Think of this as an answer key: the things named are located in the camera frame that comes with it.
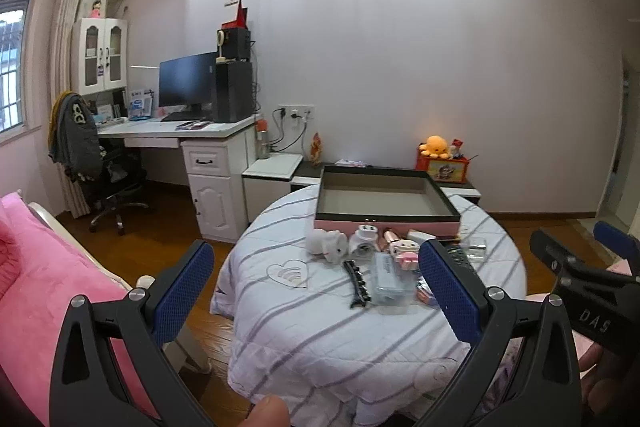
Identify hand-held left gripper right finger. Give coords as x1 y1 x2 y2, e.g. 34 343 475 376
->
417 238 583 427

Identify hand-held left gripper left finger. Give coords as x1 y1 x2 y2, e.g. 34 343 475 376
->
49 239 216 427

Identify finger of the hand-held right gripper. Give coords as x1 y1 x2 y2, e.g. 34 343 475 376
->
529 228 608 280
593 221 640 280

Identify black remote control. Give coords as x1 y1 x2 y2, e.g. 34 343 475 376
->
442 244 477 282

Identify clear plastic container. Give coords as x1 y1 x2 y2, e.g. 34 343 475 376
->
460 237 489 264

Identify pink doll toy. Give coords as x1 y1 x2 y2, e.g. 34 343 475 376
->
389 239 420 274

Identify black hair clip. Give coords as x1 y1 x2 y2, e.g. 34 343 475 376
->
342 259 374 311

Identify white plastic device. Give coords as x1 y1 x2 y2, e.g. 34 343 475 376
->
348 224 383 260

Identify pink storage box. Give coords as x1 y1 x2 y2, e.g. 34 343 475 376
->
314 165 461 240

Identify white plush bunny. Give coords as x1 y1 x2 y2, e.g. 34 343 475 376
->
306 229 348 264

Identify person's right hand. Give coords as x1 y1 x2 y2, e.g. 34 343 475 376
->
577 341 640 414

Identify person's left hand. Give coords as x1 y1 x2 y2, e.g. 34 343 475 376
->
248 394 292 427

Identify small pink item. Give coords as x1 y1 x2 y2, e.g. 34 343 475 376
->
415 279 437 308

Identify white door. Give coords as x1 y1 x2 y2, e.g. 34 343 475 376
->
596 52 640 234

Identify black office chair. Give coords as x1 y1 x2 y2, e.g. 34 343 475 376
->
75 142 151 236

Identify red toy box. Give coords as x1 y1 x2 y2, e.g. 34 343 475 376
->
416 154 471 183

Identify white desk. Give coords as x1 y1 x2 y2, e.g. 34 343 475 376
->
95 114 259 244

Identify round table with striped cloth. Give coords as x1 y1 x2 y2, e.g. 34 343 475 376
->
210 184 528 427

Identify pink bed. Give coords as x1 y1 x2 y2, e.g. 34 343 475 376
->
0 194 162 427

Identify white side cabinet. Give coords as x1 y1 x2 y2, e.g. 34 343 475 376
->
242 154 304 224

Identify orange octopus plush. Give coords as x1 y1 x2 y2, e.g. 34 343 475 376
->
419 135 454 158

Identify bottle with orange cap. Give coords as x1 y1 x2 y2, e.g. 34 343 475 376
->
256 119 271 160

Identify grey jacket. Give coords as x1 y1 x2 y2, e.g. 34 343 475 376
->
48 91 104 182

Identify blue printed box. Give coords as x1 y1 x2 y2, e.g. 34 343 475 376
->
128 88 153 120

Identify black computer tower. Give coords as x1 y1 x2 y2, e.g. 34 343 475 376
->
215 61 255 124

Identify black computer monitor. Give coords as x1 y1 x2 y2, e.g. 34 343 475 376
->
159 53 219 122

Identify white hutch cabinet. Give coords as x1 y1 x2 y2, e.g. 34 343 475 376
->
71 17 129 96

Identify black speaker box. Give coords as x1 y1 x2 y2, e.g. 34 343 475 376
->
217 28 252 62

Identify small desk fan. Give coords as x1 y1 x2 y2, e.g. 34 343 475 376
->
215 31 232 64

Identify white curtain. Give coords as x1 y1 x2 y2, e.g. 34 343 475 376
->
50 0 121 214

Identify window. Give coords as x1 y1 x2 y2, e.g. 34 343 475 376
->
0 0 39 136

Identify white bed frame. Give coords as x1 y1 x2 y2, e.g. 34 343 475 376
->
27 202 212 374

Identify wall power outlets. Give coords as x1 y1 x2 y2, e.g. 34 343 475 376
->
277 105 316 120

